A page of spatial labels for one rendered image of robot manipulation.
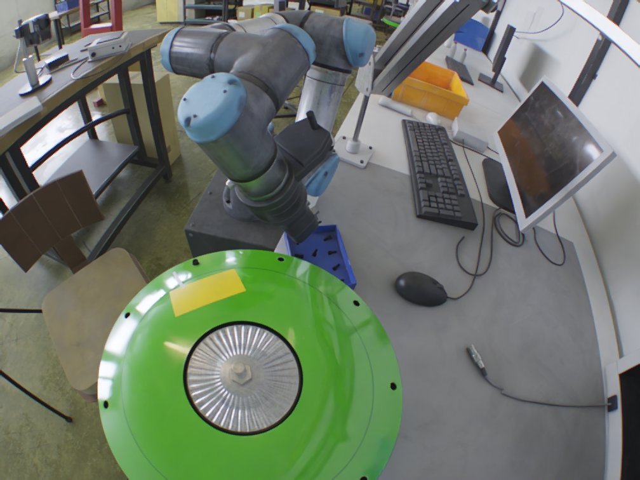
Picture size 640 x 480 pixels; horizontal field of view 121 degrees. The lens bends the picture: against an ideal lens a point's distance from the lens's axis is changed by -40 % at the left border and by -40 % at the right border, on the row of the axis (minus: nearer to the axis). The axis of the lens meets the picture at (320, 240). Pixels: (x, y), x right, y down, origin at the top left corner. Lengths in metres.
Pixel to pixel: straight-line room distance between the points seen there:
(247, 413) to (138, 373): 0.11
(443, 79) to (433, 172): 0.78
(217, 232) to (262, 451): 0.49
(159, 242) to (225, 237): 1.19
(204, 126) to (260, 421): 0.24
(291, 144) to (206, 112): 0.14
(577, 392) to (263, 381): 0.65
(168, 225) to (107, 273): 0.95
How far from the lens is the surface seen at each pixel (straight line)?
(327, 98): 0.50
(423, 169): 0.80
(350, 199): 0.66
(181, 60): 0.37
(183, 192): 2.05
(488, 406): 0.56
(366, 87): 0.65
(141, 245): 1.84
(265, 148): 0.29
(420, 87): 1.15
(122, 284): 0.94
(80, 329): 0.94
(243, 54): 0.32
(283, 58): 0.30
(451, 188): 0.78
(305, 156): 0.34
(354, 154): 0.78
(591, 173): 0.73
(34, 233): 1.01
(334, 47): 0.49
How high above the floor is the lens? 1.36
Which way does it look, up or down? 51 degrees down
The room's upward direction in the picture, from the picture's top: 13 degrees clockwise
